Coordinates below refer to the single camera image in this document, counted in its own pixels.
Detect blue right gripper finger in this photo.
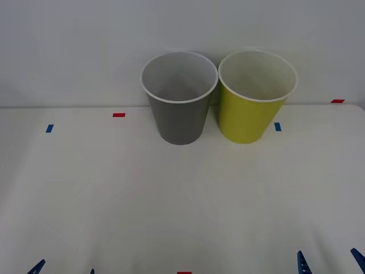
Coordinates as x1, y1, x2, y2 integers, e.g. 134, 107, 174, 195
297, 250, 312, 274
350, 247, 365, 272

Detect yellow-green plastic waste bin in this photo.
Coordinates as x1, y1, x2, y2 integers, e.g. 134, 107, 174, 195
218, 49, 299, 144

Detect grey plastic waste bin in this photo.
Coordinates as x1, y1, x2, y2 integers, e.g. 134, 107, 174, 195
140, 50, 220, 146

